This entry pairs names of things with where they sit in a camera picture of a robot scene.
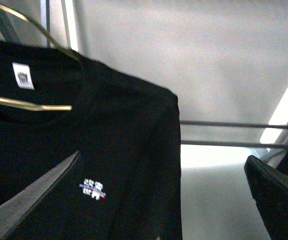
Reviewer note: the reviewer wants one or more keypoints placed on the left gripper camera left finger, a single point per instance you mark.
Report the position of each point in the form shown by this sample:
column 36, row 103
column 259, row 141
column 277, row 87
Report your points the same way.
column 42, row 209

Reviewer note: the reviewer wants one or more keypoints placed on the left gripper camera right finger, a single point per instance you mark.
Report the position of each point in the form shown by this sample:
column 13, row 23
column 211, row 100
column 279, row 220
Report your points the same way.
column 269, row 189

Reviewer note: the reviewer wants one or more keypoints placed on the gold metal clothes hanger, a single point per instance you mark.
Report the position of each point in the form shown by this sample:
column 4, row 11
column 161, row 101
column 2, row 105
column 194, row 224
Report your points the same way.
column 28, row 105

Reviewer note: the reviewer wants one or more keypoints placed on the black t-shirt small logo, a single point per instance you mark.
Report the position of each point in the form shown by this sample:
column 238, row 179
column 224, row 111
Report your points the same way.
column 126, row 129

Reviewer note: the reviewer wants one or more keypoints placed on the white ceiling light strip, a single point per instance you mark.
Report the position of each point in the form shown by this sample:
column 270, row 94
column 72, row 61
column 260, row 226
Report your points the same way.
column 279, row 117

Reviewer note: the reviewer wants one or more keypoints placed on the lower rack crossbar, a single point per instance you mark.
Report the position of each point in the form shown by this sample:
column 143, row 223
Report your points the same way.
column 234, row 144

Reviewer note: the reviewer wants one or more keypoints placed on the rack crossbar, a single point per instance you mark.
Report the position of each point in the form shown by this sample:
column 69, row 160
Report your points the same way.
column 234, row 144
column 231, row 124

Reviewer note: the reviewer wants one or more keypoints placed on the upper rack crossbar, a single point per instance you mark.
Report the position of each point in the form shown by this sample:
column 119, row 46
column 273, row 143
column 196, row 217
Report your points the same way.
column 231, row 124

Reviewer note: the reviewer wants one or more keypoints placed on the dark rack upright pole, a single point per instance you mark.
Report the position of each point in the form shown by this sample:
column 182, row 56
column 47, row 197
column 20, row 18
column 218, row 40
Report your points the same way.
column 6, row 28

